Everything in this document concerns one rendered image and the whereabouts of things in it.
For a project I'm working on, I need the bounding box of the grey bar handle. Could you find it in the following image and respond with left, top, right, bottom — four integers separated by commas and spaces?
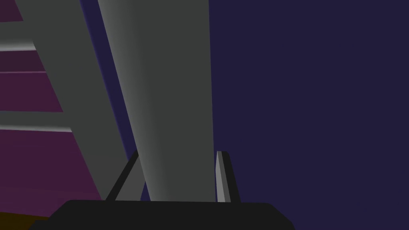
97, 0, 217, 203

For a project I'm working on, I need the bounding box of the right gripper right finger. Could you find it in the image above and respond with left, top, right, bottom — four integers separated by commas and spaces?
215, 151, 241, 203

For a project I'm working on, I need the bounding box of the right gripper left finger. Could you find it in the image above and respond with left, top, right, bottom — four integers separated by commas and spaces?
105, 149, 147, 202

